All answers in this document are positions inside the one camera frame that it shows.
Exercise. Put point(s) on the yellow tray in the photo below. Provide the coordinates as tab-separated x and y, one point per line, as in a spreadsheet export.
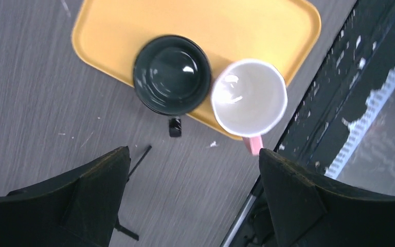
108	35

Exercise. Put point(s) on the dark green mug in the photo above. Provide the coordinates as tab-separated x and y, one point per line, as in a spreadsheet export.
172	77

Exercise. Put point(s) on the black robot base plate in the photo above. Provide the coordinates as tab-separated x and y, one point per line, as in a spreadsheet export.
353	83

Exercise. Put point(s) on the pink white mug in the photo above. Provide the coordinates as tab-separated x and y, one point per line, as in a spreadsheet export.
249	98

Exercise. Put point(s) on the black microphone tripod stand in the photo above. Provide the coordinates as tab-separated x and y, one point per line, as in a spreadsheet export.
118	226

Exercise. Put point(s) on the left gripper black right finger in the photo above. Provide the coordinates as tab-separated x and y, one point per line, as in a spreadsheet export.
310	209

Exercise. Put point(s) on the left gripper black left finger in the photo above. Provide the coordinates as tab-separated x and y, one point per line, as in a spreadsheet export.
77	208

